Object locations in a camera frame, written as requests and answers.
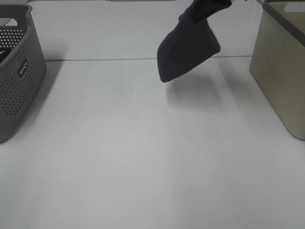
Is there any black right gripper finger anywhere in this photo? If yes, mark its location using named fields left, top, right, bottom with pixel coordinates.
left=192, top=0, right=232, bottom=23

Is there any dark grey towel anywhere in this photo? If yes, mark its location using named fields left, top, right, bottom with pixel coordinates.
left=157, top=0, right=220, bottom=83

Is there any beige plastic basket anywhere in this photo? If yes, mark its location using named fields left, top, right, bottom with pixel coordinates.
left=250, top=0, right=305, bottom=140

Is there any grey perforated plastic basket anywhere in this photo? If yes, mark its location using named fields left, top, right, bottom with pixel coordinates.
left=0, top=4, right=47, bottom=142

